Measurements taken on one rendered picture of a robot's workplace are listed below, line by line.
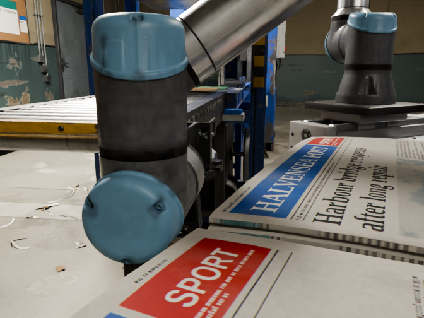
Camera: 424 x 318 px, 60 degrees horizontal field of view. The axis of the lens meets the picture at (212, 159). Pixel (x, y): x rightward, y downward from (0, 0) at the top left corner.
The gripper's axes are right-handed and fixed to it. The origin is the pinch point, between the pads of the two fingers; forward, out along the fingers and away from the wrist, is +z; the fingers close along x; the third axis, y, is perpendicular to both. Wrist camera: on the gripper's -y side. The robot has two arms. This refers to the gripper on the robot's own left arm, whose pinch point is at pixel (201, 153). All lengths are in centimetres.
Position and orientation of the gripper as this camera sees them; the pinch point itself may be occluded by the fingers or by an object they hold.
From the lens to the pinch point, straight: 62.0
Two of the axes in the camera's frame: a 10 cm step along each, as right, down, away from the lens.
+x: -9.9, -0.3, 1.3
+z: 1.4, -2.3, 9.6
